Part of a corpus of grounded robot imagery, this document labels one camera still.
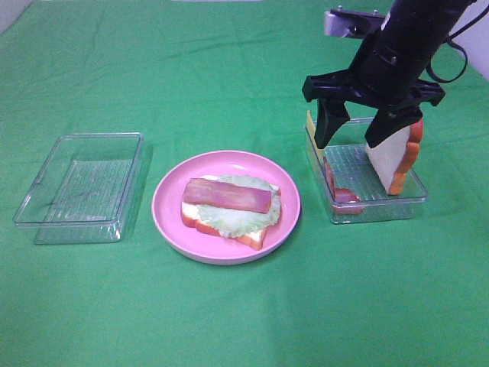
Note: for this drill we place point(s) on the red bacon strip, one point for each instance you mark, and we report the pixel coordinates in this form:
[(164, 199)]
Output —
[(340, 194)]

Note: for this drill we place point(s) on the left clear plastic container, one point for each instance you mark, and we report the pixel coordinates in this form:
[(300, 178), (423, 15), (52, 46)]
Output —
[(85, 190)]

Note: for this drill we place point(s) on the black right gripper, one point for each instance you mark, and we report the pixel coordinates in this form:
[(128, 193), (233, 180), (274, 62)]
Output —
[(383, 74)]

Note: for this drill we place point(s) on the green lettuce leaf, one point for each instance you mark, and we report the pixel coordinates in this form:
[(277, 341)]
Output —
[(233, 223)]

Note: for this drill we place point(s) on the yellow cheese slice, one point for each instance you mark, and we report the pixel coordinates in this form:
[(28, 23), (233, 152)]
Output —
[(311, 129)]

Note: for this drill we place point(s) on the green tablecloth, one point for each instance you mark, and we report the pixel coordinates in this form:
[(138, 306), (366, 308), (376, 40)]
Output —
[(196, 77)]

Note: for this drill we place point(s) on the right clear plastic container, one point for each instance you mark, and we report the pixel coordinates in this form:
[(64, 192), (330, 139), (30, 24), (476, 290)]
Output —
[(353, 170)]

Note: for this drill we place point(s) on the pink round plate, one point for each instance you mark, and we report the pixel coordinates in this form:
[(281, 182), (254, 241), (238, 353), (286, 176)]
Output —
[(211, 249)]

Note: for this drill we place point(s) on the clear plastic container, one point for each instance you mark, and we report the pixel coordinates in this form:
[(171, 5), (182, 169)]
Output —
[(85, 190), (353, 170)]

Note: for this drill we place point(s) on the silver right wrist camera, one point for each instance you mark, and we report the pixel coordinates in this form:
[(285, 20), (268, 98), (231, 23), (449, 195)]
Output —
[(339, 22)]

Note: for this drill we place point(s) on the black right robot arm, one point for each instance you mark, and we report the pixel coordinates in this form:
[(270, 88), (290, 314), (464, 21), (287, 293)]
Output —
[(427, 11)]

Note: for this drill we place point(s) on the bread slice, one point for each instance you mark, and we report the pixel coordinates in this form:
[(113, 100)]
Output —
[(395, 156), (191, 219)]

